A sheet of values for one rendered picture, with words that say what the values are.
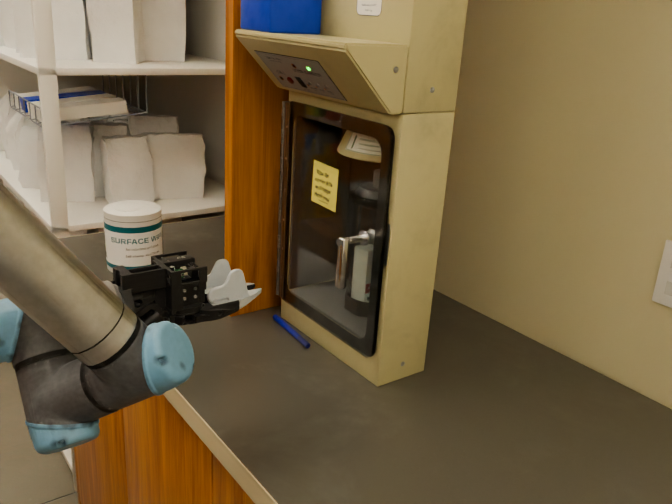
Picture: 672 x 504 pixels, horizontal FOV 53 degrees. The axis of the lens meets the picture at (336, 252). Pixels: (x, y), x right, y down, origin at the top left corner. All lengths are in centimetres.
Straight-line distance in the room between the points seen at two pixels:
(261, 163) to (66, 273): 69
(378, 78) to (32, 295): 55
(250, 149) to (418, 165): 38
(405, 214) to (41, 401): 59
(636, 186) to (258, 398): 75
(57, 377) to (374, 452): 46
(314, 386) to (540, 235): 56
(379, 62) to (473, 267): 70
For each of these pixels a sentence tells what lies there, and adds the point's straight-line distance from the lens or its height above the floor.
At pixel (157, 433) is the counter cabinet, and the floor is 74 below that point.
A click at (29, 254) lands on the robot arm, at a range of 70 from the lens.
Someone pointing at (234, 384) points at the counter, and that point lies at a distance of 118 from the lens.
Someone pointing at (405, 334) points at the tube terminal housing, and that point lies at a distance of 118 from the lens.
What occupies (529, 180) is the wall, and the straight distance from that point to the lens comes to 142.
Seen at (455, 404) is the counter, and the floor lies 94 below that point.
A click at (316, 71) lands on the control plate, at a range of 107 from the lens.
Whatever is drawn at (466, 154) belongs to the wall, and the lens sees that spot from 153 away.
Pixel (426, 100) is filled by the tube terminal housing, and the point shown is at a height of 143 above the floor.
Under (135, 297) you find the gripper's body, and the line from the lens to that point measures 92.
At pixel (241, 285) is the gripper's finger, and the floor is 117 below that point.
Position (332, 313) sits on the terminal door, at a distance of 122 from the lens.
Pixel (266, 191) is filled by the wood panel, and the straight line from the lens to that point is 136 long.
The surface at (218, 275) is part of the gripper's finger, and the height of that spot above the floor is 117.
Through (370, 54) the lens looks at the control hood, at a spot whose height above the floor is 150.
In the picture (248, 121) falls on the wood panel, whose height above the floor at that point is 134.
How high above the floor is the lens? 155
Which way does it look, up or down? 20 degrees down
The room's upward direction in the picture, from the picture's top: 4 degrees clockwise
